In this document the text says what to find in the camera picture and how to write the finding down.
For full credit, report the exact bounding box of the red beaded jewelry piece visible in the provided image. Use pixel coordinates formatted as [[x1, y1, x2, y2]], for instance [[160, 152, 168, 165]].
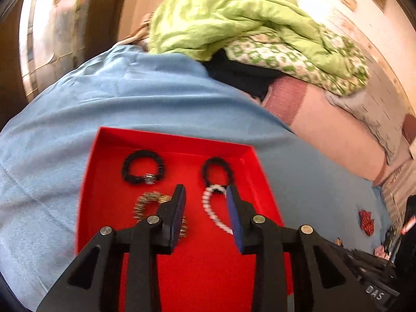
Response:
[[358, 210, 375, 236]]

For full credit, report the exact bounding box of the light blue cloth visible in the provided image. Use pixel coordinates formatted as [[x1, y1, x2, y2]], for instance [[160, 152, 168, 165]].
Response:
[[0, 45, 391, 312]]

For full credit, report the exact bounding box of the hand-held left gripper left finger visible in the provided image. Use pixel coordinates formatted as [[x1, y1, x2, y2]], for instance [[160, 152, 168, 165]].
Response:
[[36, 184, 187, 312]]

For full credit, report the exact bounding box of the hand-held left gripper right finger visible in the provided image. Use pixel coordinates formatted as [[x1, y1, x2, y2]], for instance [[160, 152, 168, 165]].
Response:
[[226, 185, 374, 312]]

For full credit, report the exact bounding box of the grey printed blanket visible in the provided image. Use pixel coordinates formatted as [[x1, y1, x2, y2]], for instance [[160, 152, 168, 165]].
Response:
[[325, 71, 410, 166]]

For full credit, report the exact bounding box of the wooden wardrobe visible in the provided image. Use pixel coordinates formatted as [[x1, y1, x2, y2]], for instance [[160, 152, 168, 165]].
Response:
[[0, 0, 131, 131]]

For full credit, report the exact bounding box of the green satin quilt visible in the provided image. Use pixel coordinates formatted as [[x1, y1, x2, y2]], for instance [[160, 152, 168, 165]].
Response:
[[148, 0, 332, 64]]

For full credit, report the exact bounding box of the small black bracelet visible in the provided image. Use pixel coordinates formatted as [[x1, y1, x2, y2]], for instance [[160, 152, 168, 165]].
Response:
[[201, 157, 231, 196]]

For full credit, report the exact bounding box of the gold and black striped bracelet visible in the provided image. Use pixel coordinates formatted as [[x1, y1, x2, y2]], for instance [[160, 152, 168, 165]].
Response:
[[133, 192, 189, 238]]

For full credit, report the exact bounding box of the pink bedsheet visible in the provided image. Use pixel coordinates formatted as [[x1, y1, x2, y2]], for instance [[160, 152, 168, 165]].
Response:
[[262, 78, 387, 183]]

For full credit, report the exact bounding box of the black cloth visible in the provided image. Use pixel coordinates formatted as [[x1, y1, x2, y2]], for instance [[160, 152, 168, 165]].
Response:
[[202, 50, 287, 103]]

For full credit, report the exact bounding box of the beige cloth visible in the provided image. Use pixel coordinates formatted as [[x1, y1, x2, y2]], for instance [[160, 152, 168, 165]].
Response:
[[119, 12, 155, 48]]

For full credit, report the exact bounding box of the green patterned white quilt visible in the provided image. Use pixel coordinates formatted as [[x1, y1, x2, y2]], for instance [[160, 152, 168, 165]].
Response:
[[224, 28, 371, 96]]

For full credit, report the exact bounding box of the mirror panel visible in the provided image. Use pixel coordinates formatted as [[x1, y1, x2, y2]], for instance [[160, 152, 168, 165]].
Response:
[[19, 0, 98, 98]]

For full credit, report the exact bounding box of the small white pearl bracelet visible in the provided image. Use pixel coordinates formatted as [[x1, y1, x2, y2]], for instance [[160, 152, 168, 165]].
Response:
[[201, 185, 235, 235]]

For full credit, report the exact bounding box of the red jewelry box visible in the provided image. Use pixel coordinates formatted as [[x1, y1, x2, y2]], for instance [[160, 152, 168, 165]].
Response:
[[75, 127, 295, 312]]

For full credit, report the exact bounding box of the black bracelet with silver bead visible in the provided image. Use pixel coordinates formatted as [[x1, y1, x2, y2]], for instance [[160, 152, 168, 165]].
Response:
[[122, 150, 166, 186]]

